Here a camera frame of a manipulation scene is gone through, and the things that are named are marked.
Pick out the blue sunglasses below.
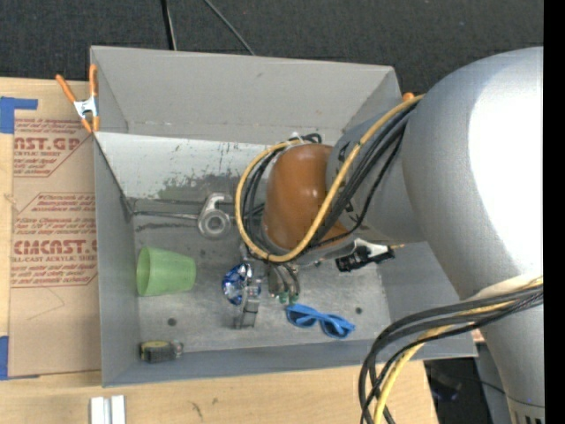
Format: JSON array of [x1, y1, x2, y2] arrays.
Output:
[[285, 303, 357, 340]]

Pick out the grey metal bin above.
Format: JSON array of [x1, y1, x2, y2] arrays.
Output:
[[89, 45, 480, 389]]

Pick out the silver metal ring piece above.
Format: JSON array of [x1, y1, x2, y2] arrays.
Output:
[[196, 192, 234, 240]]

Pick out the yellow and black tape measure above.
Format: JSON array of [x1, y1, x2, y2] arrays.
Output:
[[139, 339, 185, 364]]

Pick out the green plastic cup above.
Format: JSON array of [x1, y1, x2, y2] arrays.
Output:
[[135, 246, 198, 298]]

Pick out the black cylinder on white bracket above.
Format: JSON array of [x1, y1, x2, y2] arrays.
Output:
[[335, 237, 396, 274]]

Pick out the brown cardboard board, red print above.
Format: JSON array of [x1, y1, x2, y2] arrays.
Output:
[[0, 76, 104, 381]]

